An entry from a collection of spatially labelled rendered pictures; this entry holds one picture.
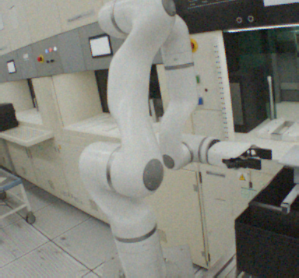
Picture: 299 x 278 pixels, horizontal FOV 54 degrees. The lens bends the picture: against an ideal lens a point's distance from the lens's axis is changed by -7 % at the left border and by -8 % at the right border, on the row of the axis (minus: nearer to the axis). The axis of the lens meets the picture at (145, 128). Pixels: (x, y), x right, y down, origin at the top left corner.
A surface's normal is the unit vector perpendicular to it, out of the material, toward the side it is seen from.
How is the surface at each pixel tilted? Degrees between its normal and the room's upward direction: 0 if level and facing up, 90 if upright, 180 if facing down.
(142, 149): 59
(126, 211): 29
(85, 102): 90
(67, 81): 90
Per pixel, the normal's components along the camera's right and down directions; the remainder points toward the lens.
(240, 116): -0.70, 0.32
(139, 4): -0.63, -0.10
